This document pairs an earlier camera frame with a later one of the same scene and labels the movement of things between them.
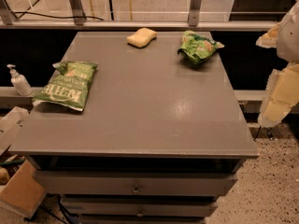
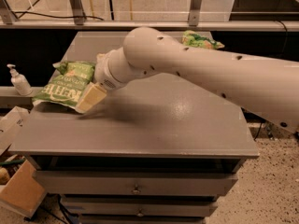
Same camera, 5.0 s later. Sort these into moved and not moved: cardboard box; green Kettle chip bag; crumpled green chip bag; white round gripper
Moved: white round gripper
Not moved: cardboard box; green Kettle chip bag; crumpled green chip bag
